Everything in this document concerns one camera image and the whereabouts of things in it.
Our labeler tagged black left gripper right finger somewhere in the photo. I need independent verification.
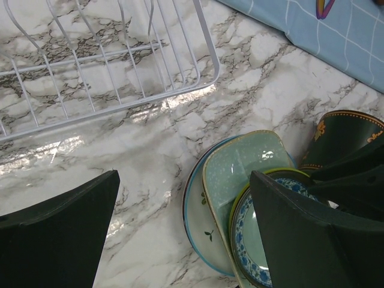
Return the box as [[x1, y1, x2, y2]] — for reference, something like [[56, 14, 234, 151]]
[[250, 171, 383, 287]]

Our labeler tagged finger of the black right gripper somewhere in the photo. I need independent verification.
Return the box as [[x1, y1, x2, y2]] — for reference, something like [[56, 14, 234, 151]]
[[309, 143, 383, 221]]

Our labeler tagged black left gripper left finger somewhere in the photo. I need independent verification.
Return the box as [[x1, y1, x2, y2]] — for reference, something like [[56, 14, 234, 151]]
[[1, 170, 120, 287]]

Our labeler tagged black skull pattern mug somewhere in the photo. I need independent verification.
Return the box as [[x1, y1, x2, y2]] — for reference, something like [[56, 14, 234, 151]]
[[299, 110, 383, 175]]

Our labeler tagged blue floral ceramic plate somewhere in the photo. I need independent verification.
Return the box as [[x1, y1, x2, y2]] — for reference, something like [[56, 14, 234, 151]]
[[229, 168, 317, 287]]

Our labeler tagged white watermelon round plate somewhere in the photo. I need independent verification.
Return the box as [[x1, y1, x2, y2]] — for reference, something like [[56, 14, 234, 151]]
[[182, 137, 234, 277]]

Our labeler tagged teal square ceramic plate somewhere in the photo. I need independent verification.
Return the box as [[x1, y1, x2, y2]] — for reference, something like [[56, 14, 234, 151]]
[[202, 129, 296, 288]]

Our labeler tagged blue checked cloth mat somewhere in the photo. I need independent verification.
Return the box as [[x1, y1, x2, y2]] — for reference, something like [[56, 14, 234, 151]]
[[223, 0, 383, 92]]

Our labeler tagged iridescent rainbow spoon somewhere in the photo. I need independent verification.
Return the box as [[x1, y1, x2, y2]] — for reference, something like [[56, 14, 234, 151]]
[[323, 0, 335, 19]]

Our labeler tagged iridescent rainbow knife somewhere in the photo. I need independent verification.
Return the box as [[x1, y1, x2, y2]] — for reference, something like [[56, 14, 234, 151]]
[[316, 0, 326, 19]]

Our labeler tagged white wire dish rack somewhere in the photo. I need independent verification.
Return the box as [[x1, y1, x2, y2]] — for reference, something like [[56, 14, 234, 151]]
[[1, 1, 220, 142]]

